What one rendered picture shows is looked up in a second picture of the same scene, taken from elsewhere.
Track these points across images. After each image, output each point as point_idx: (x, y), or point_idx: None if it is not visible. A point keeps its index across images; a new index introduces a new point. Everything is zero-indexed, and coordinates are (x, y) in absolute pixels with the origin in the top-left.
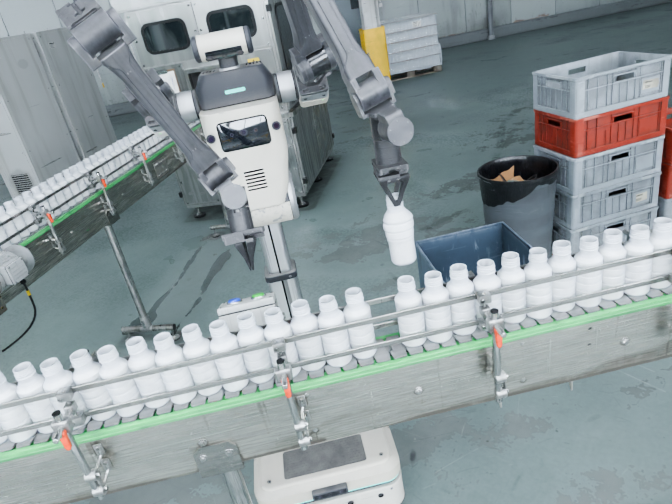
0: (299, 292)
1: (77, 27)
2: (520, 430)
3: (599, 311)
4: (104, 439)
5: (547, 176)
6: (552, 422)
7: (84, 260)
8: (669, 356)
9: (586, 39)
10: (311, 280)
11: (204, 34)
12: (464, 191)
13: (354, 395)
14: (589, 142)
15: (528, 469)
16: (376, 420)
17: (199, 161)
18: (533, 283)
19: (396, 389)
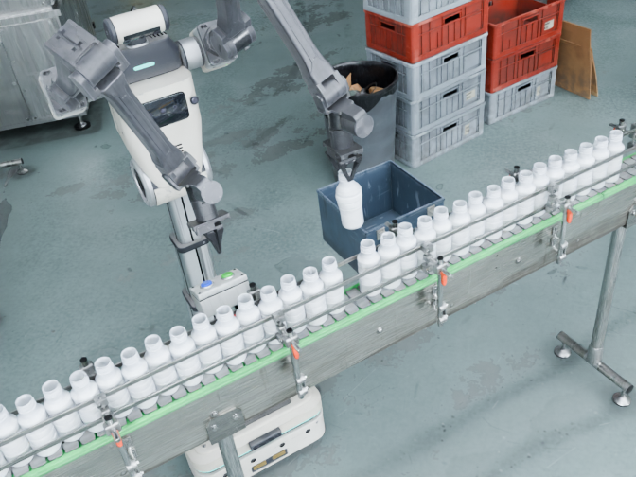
0: (211, 256)
1: (82, 63)
2: (408, 344)
3: (502, 241)
4: (132, 432)
5: (390, 86)
6: (432, 330)
7: None
8: (545, 265)
9: None
10: (136, 225)
11: (119, 16)
12: (281, 93)
13: (333, 344)
14: (424, 46)
15: (423, 377)
16: (347, 362)
17: (170, 162)
18: (459, 229)
19: (363, 333)
